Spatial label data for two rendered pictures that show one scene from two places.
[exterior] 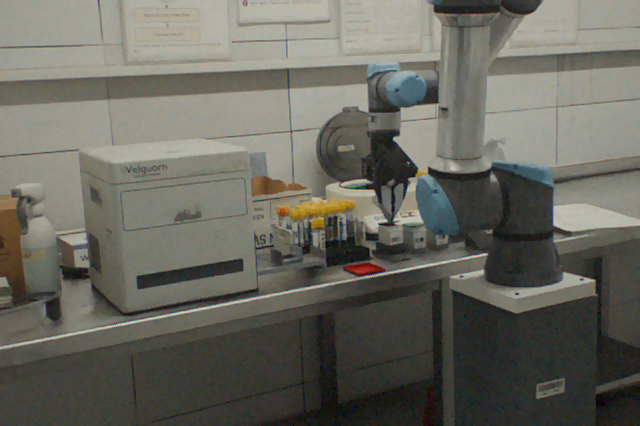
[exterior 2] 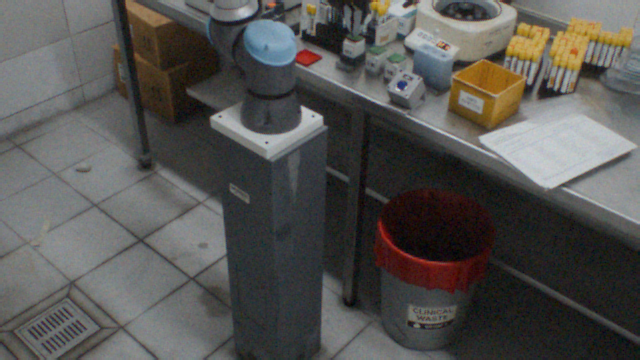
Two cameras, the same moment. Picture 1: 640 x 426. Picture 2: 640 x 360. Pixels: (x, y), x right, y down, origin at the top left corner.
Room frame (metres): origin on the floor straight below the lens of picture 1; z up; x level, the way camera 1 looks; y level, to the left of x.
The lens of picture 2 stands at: (1.17, -1.76, 1.83)
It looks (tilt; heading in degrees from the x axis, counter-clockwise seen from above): 38 degrees down; 69
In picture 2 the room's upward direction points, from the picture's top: 1 degrees clockwise
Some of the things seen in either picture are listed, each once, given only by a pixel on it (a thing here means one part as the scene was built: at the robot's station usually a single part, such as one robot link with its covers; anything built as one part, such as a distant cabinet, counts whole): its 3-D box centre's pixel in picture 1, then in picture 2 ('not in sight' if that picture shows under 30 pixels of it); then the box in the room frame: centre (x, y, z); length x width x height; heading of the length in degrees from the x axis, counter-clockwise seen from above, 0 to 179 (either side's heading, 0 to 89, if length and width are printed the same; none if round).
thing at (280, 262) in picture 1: (277, 260); (267, 19); (1.70, 0.10, 0.92); 0.21 x 0.07 x 0.05; 118
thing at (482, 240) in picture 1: (482, 229); (410, 86); (1.94, -0.39, 0.92); 0.13 x 0.07 x 0.08; 28
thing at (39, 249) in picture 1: (36, 241); not in sight; (1.66, 0.59, 1.00); 0.09 x 0.08 x 0.24; 28
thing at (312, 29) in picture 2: (330, 237); (331, 25); (1.86, -0.02, 0.93); 0.17 x 0.09 x 0.11; 119
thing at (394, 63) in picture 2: (435, 234); (395, 68); (1.95, -0.28, 0.91); 0.05 x 0.04 x 0.07; 28
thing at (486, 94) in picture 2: not in sight; (486, 94); (2.10, -0.50, 0.93); 0.13 x 0.13 x 0.10; 24
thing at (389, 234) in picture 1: (390, 238); (353, 49); (1.87, -0.16, 0.92); 0.05 x 0.04 x 0.06; 28
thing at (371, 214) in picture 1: (377, 205); (459, 26); (2.21, -0.16, 0.94); 0.30 x 0.24 x 0.12; 19
